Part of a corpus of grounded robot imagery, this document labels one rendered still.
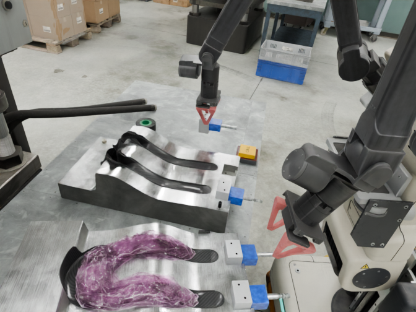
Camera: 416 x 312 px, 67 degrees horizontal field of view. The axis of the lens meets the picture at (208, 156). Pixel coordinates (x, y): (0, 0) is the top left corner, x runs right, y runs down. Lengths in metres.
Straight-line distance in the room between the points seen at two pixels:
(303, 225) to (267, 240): 1.39
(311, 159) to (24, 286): 0.58
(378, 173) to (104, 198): 0.71
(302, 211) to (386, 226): 0.31
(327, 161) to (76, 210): 0.72
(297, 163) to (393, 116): 0.15
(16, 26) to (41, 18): 3.29
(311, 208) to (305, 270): 1.00
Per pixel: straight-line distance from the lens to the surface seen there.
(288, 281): 1.51
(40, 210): 1.03
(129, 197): 0.91
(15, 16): 1.38
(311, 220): 0.60
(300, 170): 0.51
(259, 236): 1.99
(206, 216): 0.87
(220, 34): 0.92
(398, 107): 0.50
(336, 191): 0.56
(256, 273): 1.83
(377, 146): 0.52
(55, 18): 4.56
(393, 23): 7.37
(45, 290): 0.72
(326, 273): 1.60
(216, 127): 1.08
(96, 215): 0.97
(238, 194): 0.88
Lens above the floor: 1.50
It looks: 37 degrees down
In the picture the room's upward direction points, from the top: 6 degrees clockwise
